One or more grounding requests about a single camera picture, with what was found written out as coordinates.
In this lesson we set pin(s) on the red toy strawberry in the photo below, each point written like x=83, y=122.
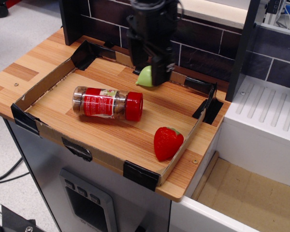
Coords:
x=167, y=142

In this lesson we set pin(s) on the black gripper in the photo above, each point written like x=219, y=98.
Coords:
x=151, y=27

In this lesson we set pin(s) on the green toy pear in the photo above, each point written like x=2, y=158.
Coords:
x=145, y=77

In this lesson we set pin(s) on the dark shelf post left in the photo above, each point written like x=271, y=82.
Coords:
x=71, y=20

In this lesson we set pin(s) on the dark shelf post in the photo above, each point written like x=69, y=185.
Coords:
x=71, y=20
x=235, y=77

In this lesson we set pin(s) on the taped cardboard fence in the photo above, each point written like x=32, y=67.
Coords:
x=190, y=106

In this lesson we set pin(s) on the red-lidded spice bottle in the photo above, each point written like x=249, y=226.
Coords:
x=107, y=103

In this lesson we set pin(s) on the white ribbed sink drainer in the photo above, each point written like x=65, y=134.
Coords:
x=262, y=107

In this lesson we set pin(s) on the dark shelf post right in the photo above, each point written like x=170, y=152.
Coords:
x=235, y=77

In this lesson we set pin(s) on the grey oven control panel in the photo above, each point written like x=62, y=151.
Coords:
x=92, y=206

